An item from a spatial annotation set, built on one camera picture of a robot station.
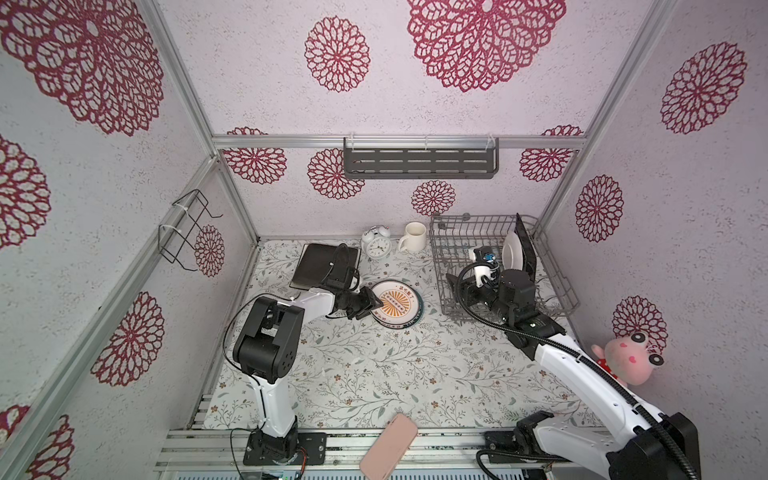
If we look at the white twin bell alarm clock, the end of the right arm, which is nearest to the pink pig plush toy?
the end of the right arm

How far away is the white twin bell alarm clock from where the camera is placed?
108cm

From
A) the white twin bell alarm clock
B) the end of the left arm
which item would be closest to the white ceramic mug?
the white twin bell alarm clock

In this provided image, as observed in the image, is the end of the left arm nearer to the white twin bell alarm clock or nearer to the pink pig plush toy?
the white twin bell alarm clock

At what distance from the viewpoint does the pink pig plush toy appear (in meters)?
0.73

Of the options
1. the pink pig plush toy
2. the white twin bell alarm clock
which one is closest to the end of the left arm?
the white twin bell alarm clock

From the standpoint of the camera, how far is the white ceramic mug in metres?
1.15

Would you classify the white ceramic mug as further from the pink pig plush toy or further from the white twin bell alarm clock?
the pink pig plush toy

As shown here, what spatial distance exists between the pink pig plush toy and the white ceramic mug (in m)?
0.66

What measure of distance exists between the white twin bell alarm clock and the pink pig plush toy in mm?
738

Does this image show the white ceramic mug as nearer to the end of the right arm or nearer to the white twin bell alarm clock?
the white twin bell alarm clock
